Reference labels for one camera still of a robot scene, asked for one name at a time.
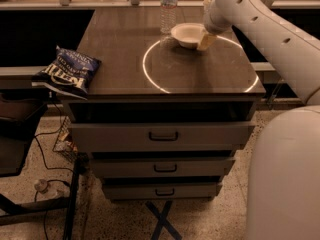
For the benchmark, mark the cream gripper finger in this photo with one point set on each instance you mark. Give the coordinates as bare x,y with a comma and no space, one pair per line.
206,41

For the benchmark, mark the white paper bowl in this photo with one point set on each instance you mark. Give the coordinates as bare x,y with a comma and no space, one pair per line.
188,35

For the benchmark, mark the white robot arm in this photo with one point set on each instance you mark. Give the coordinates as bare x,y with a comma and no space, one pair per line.
283,196

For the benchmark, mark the blue chip bag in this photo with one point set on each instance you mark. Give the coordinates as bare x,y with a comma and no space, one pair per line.
70,73

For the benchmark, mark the clear plastic water bottle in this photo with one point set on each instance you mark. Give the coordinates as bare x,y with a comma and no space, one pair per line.
167,15

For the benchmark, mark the grey drawer cabinet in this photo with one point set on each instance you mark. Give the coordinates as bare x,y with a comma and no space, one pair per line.
147,78

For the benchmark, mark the top drawer with handle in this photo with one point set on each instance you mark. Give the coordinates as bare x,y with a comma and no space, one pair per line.
131,137

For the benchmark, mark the drawer with handle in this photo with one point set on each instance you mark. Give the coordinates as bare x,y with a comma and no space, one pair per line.
173,191
131,137
148,168

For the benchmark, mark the middle drawer with handle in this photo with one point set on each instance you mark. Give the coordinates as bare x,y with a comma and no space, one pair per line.
148,168

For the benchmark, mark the wire basket under table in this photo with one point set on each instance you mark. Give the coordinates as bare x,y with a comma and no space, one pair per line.
64,144

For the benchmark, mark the bottom drawer with handle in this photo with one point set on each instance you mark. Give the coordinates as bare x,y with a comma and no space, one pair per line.
173,191

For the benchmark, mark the black metal frame leg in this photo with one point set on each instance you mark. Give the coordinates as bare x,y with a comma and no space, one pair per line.
12,212

